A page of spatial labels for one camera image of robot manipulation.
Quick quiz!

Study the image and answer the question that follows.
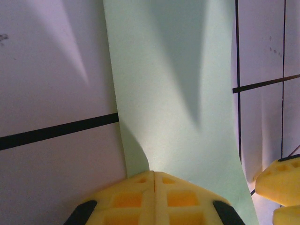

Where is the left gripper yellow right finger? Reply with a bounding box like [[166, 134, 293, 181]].
[[154, 171, 247, 225]]

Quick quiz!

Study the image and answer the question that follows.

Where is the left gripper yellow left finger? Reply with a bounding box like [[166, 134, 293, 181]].
[[63, 170, 156, 225]]

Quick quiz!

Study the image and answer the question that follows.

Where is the light green cloth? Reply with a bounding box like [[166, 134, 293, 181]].
[[102, 0, 258, 225]]

